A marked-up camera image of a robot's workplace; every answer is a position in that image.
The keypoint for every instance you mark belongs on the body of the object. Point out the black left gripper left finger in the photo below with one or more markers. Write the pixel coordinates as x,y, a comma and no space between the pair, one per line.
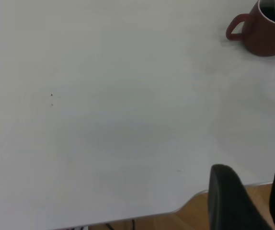
231,203

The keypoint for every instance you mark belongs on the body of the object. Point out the red ceramic mug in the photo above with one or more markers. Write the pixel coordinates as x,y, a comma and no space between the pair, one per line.
264,33

